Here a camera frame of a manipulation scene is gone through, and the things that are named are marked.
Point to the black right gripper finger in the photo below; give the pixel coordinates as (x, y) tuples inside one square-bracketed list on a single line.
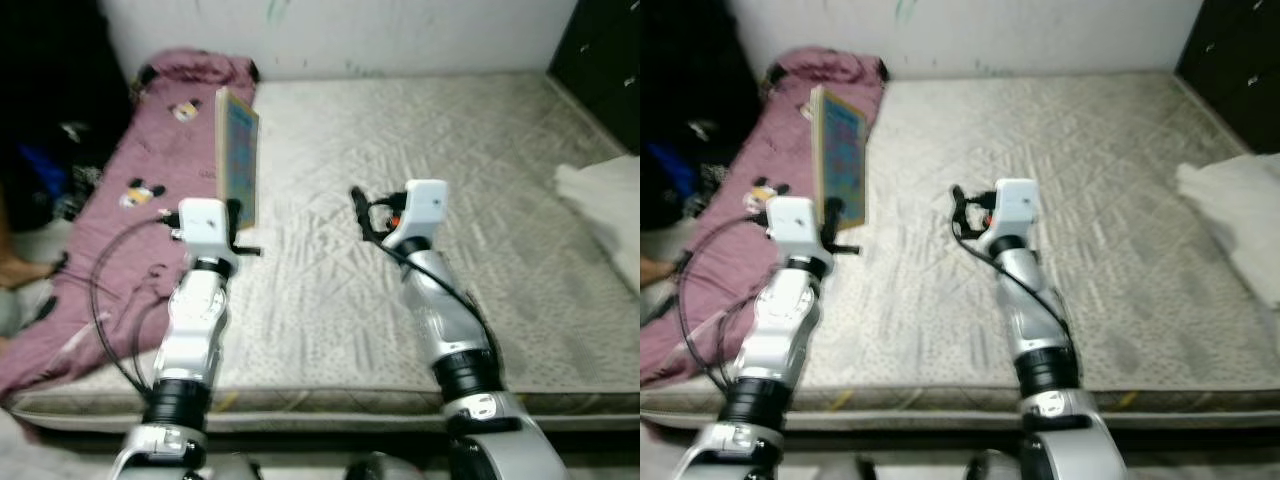
[(958, 208), (359, 210)]

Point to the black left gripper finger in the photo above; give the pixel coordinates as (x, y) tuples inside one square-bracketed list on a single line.
[(831, 218), (237, 218)]

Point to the colourful yellow edged book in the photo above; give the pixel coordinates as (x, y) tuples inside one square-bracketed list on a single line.
[(840, 150), (240, 150)]

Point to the cream lettered pillow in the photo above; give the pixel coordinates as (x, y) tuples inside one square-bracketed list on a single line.
[(610, 210), (1240, 220)]

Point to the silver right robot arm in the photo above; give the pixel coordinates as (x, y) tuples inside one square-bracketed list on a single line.
[(1040, 330), (450, 330)]

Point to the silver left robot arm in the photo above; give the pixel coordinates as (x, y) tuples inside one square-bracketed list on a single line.
[(190, 330), (780, 330)]

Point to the purple cartoon print blanket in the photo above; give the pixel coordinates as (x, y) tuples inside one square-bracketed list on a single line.
[(150, 150), (760, 140)]

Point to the beige quilted mattress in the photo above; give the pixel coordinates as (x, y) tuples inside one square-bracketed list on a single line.
[(480, 130), (1080, 130)]

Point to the black white print bag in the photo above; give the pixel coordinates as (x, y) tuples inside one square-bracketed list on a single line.
[(80, 190), (705, 180)]

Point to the blue bag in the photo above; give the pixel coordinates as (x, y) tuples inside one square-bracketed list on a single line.
[(45, 165), (668, 165)]

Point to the grey robot right leg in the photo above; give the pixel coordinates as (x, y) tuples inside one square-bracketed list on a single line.
[(380, 470), (995, 470)]

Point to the dark tufted headboard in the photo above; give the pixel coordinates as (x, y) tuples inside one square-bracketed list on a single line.
[(1235, 60), (600, 60)]

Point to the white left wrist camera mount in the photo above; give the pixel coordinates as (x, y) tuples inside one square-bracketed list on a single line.
[(793, 220), (205, 222)]

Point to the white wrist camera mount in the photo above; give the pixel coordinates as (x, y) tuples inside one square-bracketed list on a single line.
[(425, 205), (793, 220), (205, 222), (1015, 202)]

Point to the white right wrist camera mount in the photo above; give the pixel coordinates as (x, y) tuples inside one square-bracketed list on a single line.
[(1015, 202), (425, 205)]

